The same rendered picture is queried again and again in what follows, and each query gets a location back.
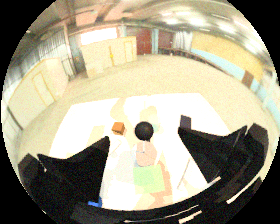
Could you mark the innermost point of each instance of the small orange cube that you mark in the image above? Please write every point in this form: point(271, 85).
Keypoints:
point(118, 128)

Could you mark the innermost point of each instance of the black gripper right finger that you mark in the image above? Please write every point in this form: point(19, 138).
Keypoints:
point(209, 151)

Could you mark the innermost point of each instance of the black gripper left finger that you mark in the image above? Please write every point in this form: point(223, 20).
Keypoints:
point(83, 170)

